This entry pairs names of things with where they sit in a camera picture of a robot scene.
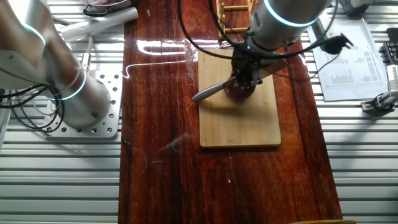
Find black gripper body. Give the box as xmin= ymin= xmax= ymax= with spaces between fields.
xmin=230 ymin=48 xmax=271 ymax=75

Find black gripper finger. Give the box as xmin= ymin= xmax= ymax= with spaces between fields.
xmin=244 ymin=68 xmax=264 ymax=88
xmin=232 ymin=70 xmax=246 ymax=89

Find purple onion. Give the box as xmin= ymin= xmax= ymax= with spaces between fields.
xmin=224 ymin=76 xmax=256 ymax=100

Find steel cleaver knife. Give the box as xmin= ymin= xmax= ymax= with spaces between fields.
xmin=192 ymin=58 xmax=289 ymax=104

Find bamboo cutting board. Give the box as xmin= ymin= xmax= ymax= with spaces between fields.
xmin=197 ymin=47 xmax=282 ymax=149

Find wooden knife rack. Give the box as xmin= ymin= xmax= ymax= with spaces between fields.
xmin=216 ymin=0 xmax=257 ymax=40

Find printed paper sheet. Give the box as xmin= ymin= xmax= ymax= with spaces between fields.
xmin=307 ymin=17 xmax=389 ymax=103

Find glossy wood-grain table mat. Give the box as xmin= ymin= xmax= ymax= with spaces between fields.
xmin=118 ymin=0 xmax=343 ymax=224

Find white plastic roll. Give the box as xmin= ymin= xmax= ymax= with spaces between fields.
xmin=58 ymin=6 xmax=139 ymax=44

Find thick black gripper cable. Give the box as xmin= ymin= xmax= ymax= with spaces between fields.
xmin=177 ymin=0 xmax=246 ymax=62

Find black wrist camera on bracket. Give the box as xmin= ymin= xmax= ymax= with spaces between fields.
xmin=312 ymin=14 xmax=354 ymax=55

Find grey metal mount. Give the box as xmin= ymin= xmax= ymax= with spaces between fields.
xmin=338 ymin=0 xmax=376 ymax=17

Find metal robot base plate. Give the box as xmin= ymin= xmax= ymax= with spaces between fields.
xmin=42 ymin=70 xmax=124 ymax=139

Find steel bowl with black handles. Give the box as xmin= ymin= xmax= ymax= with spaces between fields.
xmin=79 ymin=0 xmax=131 ymax=17

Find silver bar-shaped camera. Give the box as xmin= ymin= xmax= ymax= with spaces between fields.
xmin=385 ymin=63 xmax=398 ymax=91

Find grey cable with metal connector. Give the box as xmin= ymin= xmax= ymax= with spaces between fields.
xmin=81 ymin=35 xmax=95 ymax=74

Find black looped robot cables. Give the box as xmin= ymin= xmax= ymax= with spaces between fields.
xmin=0 ymin=83 xmax=65 ymax=134

